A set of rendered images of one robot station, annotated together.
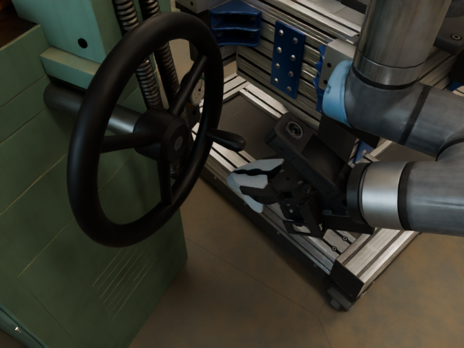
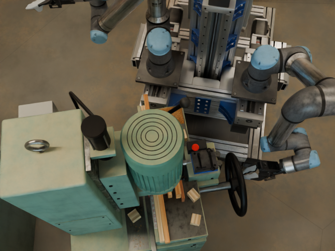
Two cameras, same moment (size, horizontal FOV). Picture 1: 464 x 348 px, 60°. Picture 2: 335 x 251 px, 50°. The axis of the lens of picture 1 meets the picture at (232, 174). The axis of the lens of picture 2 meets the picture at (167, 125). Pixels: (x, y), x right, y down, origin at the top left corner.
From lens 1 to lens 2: 1.37 m
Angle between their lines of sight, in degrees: 24
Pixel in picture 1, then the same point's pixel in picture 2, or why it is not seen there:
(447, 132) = (294, 146)
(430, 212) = (301, 168)
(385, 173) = (288, 164)
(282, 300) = not seen: hidden behind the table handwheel
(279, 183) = (262, 174)
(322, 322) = not seen: hidden behind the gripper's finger
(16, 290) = not seen: hidden behind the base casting
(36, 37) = (197, 184)
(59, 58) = (204, 184)
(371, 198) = (288, 170)
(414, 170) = (294, 161)
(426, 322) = (279, 153)
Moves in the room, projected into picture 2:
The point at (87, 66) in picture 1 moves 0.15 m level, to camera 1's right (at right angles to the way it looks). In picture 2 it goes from (213, 182) to (239, 162)
